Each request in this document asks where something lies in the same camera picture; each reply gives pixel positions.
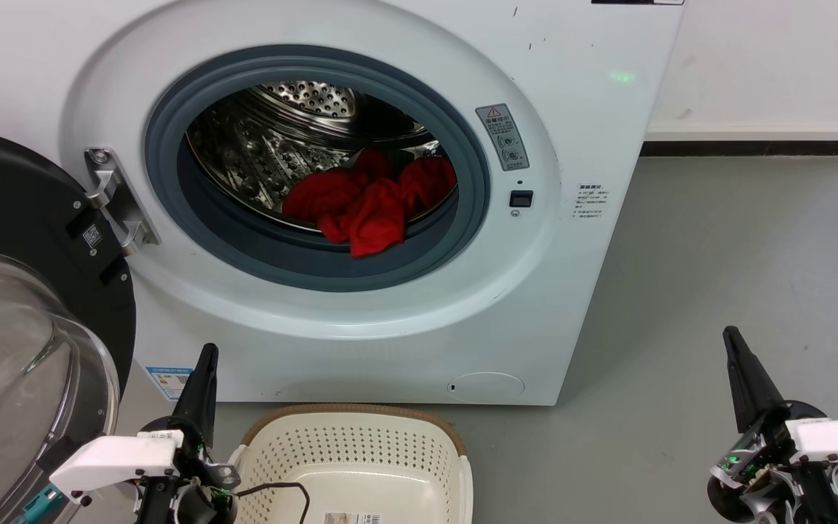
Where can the round white filter cover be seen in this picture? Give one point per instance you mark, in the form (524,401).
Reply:
(486,387)

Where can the blue energy label sticker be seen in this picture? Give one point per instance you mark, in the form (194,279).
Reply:
(169,382)

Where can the small QR code sticker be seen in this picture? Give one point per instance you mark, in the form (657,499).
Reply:
(92,236)

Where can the grey rubber door gasket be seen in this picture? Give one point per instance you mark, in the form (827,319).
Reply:
(302,266)

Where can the black wall baseboard strip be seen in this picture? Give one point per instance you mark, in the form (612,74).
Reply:
(746,148)

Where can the red and white garment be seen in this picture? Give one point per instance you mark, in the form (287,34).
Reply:
(368,218)

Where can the black washer door with glass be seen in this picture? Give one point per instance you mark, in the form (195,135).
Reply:
(19,204)

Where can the cream perforated laundry basket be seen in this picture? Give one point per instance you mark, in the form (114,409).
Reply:
(346,451)

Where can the black door latch socket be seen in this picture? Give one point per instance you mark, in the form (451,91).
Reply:
(521,199)

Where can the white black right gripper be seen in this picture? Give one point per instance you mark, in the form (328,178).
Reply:
(833,440)

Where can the white barcode label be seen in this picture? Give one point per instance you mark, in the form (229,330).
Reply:
(352,518)

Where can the silver door hinge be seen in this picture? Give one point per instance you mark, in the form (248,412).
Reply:
(117,196)

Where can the grey warning sticker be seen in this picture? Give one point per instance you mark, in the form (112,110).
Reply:
(503,138)

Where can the stainless steel washing machine drum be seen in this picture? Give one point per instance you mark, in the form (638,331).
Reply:
(244,153)

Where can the white front-load washing machine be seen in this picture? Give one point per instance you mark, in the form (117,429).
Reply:
(572,291)

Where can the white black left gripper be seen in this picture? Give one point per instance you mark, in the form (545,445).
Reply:
(113,458)

